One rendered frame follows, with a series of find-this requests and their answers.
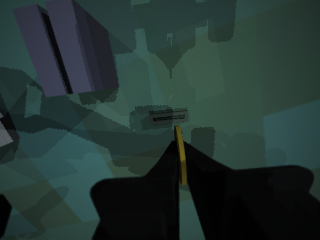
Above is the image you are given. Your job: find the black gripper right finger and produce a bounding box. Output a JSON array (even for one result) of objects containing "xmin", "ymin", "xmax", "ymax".
[{"xmin": 183, "ymin": 141, "xmax": 314, "ymax": 240}]

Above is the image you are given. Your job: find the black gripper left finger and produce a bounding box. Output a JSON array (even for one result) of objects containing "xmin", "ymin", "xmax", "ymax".
[{"xmin": 90, "ymin": 141, "xmax": 180, "ymax": 240}]

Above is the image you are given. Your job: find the gold coin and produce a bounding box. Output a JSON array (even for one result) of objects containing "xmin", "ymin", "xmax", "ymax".
[{"xmin": 174, "ymin": 125, "xmax": 187, "ymax": 185}]

